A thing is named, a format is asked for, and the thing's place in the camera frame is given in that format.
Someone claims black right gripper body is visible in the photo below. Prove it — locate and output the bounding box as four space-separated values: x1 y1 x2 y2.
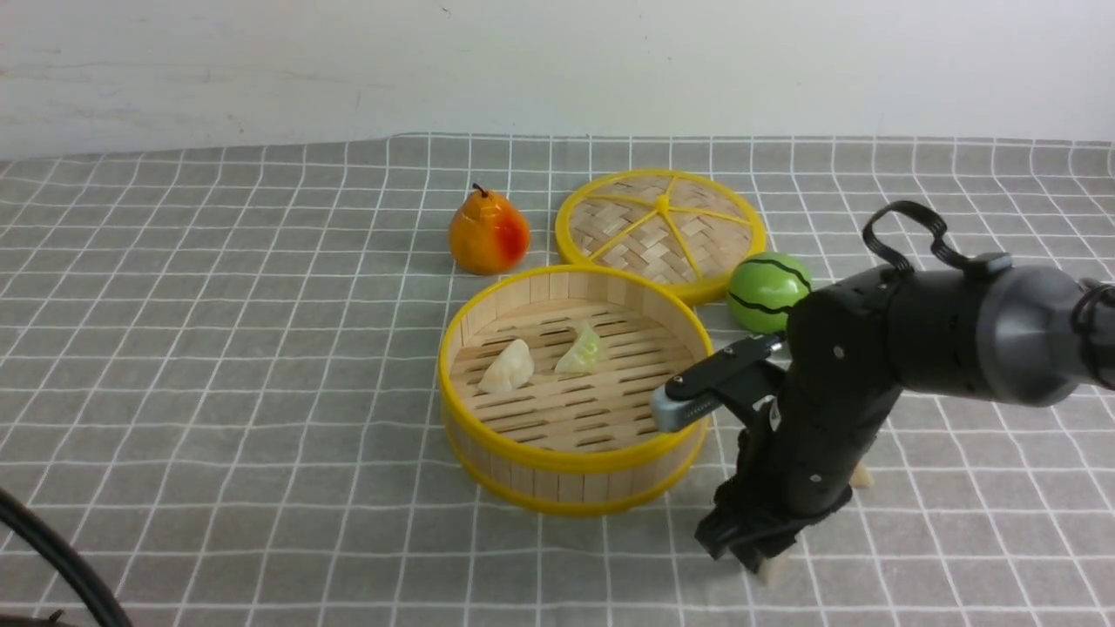
694 345 902 558

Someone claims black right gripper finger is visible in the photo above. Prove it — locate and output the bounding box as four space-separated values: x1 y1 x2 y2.
733 531 797 573

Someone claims green-tinted dumpling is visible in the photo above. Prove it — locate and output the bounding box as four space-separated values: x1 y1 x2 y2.
554 322 605 374

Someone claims white dumpling bottom edge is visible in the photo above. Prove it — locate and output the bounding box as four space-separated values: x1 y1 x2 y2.
477 339 535 395

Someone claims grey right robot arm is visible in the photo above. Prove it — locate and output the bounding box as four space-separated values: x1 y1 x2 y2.
676 266 1112 571

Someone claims yellow woven steamer lid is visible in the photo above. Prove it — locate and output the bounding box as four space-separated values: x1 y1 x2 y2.
554 168 767 306

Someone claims yellow bamboo steamer tray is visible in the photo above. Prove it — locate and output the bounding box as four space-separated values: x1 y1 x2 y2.
437 266 712 517

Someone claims green toy watermelon ball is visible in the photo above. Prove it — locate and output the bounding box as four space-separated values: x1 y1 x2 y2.
726 251 813 334

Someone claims orange toy pear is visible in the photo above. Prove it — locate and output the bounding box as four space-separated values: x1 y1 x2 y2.
449 183 532 274

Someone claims grey checkered tablecloth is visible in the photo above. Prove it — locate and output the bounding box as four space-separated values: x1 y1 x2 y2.
1 135 1114 626

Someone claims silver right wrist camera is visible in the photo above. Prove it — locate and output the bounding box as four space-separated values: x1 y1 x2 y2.
650 334 785 435

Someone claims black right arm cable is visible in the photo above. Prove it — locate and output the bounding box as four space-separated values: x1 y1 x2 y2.
862 200 1011 280

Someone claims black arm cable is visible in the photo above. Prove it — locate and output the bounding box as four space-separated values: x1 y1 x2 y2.
862 200 1011 280
0 488 133 627

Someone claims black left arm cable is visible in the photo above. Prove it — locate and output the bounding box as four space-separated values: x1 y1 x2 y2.
0 488 133 627

